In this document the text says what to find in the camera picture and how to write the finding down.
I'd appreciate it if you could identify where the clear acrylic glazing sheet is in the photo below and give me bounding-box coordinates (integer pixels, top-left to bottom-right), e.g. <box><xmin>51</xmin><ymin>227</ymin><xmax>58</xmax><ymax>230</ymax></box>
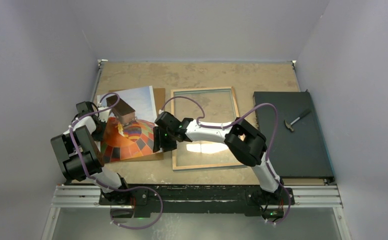
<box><xmin>174</xmin><ymin>90</ymin><xmax>243</xmax><ymax>167</ymax></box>

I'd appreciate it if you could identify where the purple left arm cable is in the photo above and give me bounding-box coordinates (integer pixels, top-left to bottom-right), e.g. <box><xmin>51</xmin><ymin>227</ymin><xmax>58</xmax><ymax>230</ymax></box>
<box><xmin>68</xmin><ymin>92</ymin><xmax>164</xmax><ymax>231</ymax></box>

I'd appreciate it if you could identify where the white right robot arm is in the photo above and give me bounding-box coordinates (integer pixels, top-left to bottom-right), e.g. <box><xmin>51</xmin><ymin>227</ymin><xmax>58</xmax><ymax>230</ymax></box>
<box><xmin>153</xmin><ymin>111</ymin><xmax>283</xmax><ymax>204</ymax></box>

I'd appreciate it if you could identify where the small black hammer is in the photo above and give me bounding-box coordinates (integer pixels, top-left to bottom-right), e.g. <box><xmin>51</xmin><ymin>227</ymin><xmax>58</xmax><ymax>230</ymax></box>
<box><xmin>284</xmin><ymin>108</ymin><xmax>312</xmax><ymax>133</ymax></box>

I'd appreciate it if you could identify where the brown cardboard backing board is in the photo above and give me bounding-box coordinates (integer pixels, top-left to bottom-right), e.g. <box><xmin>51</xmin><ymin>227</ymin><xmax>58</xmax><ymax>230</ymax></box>
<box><xmin>107</xmin><ymin>87</ymin><xmax>167</xmax><ymax>163</ymax></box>

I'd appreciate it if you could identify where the blue wooden picture frame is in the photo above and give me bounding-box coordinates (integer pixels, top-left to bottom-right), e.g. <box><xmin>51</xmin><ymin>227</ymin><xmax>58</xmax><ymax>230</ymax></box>
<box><xmin>170</xmin><ymin>86</ymin><xmax>248</xmax><ymax>171</ymax></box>

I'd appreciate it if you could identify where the dark green flat box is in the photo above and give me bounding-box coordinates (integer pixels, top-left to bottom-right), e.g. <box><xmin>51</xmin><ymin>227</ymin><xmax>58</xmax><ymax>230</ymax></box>
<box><xmin>253</xmin><ymin>91</ymin><xmax>334</xmax><ymax>179</ymax></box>

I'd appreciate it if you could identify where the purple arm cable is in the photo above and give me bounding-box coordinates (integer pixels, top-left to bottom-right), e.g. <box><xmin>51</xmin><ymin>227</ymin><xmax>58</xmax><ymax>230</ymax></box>
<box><xmin>160</xmin><ymin>96</ymin><xmax>293</xmax><ymax>226</ymax></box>
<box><xmin>68</xmin><ymin>92</ymin><xmax>164</xmax><ymax>231</ymax></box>

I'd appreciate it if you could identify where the aluminium front rail frame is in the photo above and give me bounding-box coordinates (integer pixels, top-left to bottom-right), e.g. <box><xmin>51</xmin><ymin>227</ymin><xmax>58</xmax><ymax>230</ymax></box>
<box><xmin>42</xmin><ymin>185</ymin><xmax>352</xmax><ymax>240</ymax></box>

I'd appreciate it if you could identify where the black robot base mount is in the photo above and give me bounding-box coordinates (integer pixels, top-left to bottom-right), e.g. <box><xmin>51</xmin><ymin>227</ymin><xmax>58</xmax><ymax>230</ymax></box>
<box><xmin>99</xmin><ymin>184</ymin><xmax>295</xmax><ymax>218</ymax></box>

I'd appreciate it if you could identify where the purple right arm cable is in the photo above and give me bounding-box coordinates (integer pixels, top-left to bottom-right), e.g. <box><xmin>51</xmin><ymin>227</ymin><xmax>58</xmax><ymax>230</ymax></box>
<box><xmin>160</xmin><ymin>96</ymin><xmax>293</xmax><ymax>226</ymax></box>

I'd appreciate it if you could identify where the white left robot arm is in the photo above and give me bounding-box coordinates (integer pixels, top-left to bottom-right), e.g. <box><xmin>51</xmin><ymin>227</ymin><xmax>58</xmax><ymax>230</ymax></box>
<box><xmin>50</xmin><ymin>101</ymin><xmax>131</xmax><ymax>205</ymax></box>

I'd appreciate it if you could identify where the hot air balloon photo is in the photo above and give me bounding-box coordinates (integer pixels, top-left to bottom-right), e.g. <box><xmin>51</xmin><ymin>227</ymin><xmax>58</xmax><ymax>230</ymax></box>
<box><xmin>96</xmin><ymin>85</ymin><xmax>158</xmax><ymax>164</ymax></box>

